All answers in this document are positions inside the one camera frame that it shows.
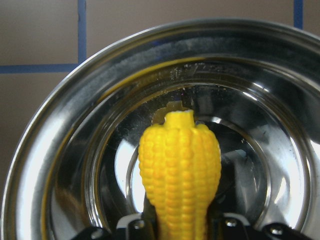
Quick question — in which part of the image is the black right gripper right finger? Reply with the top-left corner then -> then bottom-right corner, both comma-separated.
212,212 -> 251,240

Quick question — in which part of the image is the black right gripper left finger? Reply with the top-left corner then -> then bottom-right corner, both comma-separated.
116,213 -> 157,240

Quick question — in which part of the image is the yellow plastic corn cob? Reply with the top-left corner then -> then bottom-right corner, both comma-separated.
138,110 -> 222,240

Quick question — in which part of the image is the pale green electric pot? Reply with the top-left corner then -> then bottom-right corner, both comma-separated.
0,18 -> 320,240

